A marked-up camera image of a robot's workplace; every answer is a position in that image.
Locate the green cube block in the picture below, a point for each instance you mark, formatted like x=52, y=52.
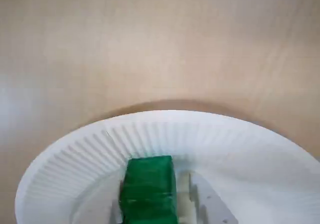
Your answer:
x=147, y=191

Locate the white paper plate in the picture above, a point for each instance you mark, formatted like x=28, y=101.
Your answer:
x=225, y=159

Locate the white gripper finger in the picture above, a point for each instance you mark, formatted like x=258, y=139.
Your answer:
x=200, y=209
x=116, y=209

